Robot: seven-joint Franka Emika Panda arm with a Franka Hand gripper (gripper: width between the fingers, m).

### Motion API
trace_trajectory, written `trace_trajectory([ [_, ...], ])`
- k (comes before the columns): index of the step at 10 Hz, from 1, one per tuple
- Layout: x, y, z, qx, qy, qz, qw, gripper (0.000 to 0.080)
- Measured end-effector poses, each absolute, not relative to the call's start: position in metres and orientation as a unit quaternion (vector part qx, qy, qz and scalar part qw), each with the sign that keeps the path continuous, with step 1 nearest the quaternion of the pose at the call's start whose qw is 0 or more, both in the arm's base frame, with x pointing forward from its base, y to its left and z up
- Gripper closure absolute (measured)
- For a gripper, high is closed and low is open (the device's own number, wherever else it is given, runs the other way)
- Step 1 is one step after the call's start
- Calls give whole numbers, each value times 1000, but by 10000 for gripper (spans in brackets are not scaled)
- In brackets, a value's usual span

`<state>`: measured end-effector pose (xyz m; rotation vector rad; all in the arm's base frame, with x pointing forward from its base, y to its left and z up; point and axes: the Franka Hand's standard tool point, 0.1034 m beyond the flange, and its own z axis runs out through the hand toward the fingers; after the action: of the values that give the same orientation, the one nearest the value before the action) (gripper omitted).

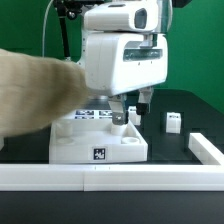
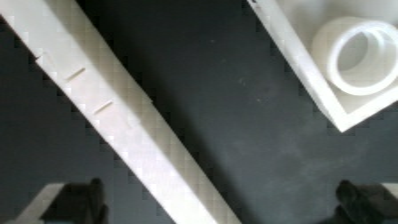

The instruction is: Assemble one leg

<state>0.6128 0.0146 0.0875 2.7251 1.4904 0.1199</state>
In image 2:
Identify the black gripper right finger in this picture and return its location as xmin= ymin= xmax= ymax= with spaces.
xmin=331 ymin=180 xmax=398 ymax=224

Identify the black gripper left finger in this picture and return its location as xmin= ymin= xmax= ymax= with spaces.
xmin=9 ymin=178 xmax=111 ymax=224

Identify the white square table top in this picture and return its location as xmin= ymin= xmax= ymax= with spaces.
xmin=247 ymin=0 xmax=398 ymax=133

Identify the white obstacle fence wall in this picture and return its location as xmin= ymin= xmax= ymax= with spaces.
xmin=0 ymin=0 xmax=242 ymax=224

